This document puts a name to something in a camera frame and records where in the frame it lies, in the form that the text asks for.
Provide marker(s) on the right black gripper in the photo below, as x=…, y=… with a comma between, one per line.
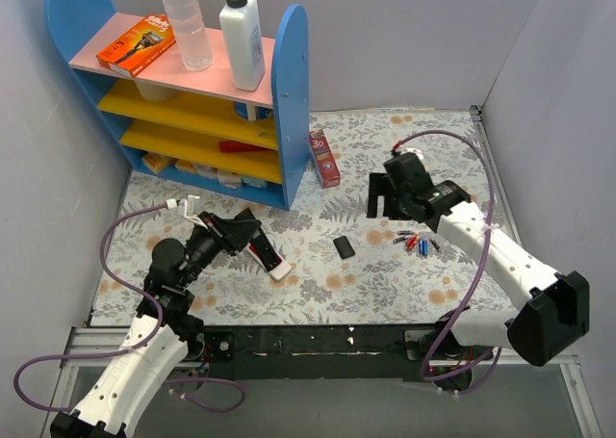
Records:
x=391, y=199

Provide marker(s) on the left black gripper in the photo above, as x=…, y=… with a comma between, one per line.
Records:
x=239, y=231

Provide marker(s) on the black remote control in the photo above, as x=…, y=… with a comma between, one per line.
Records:
x=261, y=248

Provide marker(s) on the black battery cover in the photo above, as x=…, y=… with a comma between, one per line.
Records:
x=343, y=247

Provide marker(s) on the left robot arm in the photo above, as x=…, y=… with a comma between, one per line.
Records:
x=162, y=333

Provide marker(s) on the red and white remote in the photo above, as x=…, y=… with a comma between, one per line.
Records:
x=278, y=271

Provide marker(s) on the white packets bottom shelf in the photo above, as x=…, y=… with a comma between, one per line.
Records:
x=227, y=179

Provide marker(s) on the red toothpaste box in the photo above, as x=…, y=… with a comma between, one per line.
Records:
x=323, y=159

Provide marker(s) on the black battery right of pile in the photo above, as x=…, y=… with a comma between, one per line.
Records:
x=435, y=245

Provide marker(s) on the floral table mat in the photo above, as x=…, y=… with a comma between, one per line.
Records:
x=382, y=282

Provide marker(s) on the yellow packet bottom shelf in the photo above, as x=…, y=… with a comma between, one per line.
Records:
x=157, y=163

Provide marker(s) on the blue wooden shelf unit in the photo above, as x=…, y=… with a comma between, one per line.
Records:
x=261, y=134

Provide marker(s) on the beige cup under shelf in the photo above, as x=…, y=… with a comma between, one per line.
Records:
x=155, y=93

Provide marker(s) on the orange razor box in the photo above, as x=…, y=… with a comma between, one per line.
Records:
x=138, y=47

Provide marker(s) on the white bottle black cap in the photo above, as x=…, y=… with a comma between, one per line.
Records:
x=240, y=25

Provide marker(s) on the clear plastic water bottle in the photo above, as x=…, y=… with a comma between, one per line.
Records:
x=185, y=18

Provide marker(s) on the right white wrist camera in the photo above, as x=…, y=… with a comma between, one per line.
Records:
x=401, y=149

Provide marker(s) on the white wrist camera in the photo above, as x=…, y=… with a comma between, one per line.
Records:
x=184, y=208
x=401, y=149

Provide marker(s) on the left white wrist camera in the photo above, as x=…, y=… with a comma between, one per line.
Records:
x=184, y=208

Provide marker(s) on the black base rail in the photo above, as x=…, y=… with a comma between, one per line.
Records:
x=329, y=351

